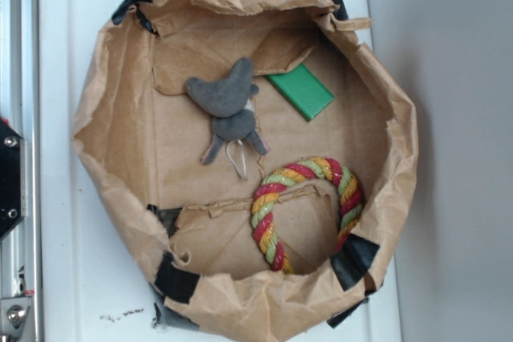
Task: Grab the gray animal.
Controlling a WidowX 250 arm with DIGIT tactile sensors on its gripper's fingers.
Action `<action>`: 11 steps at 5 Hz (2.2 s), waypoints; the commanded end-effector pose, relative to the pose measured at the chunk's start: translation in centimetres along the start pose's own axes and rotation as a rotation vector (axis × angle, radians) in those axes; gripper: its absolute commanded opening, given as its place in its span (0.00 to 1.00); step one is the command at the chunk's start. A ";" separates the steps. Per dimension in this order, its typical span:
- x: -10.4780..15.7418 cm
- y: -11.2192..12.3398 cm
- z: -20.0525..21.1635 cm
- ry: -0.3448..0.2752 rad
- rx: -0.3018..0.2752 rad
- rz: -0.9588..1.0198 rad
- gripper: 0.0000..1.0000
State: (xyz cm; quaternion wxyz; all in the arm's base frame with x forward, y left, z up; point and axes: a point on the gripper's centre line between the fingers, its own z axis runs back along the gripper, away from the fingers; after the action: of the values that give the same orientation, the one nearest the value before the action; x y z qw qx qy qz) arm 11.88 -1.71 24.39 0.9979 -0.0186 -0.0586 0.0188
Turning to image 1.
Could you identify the gray plush mouse toy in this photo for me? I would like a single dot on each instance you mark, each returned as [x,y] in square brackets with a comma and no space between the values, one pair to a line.
[229,101]

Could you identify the black metal bracket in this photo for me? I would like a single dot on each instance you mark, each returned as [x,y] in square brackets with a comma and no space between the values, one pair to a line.
[11,178]

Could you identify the brown paper bag bin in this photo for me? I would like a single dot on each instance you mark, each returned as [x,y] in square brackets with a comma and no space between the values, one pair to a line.
[310,233]

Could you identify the silver corner bracket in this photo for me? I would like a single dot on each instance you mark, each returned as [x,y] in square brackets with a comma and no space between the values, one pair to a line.
[17,319]

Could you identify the aluminium frame rail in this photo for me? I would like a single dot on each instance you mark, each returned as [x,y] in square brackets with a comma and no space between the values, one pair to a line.
[21,266]

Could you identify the green rectangular block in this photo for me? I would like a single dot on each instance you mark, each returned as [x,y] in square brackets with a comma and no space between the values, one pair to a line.
[303,90]

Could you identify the white plastic tray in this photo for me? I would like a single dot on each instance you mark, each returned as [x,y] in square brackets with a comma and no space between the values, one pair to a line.
[92,288]

